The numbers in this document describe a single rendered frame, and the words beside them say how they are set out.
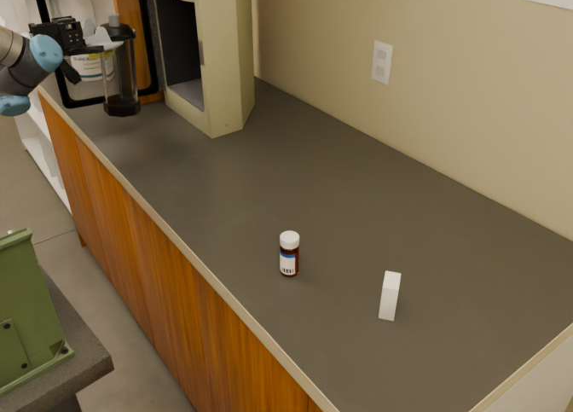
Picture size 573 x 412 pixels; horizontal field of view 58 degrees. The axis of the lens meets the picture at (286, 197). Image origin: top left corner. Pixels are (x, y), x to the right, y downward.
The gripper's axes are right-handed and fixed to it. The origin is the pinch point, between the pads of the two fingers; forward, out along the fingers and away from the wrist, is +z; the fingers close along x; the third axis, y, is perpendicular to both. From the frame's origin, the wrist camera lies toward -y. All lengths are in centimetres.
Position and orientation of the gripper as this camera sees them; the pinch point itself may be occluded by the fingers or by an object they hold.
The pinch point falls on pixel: (113, 40)
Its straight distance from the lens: 152.7
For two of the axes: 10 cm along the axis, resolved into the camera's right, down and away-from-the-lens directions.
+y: 0.0, -8.4, -5.5
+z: 8.0, -3.3, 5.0
